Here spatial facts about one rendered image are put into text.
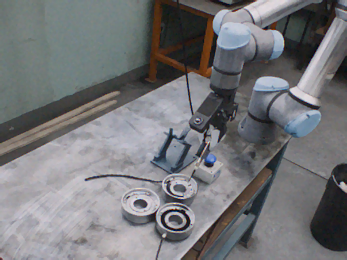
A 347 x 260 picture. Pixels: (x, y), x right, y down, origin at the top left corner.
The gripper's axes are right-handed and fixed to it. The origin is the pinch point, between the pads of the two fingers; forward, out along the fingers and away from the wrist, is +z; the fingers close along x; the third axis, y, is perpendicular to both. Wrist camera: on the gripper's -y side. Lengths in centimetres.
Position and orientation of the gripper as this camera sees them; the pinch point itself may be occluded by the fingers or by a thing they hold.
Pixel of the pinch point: (206, 147)
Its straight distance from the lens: 105.4
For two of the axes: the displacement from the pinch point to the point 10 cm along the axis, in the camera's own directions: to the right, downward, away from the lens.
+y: 5.9, -4.4, 6.8
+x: -7.9, -4.7, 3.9
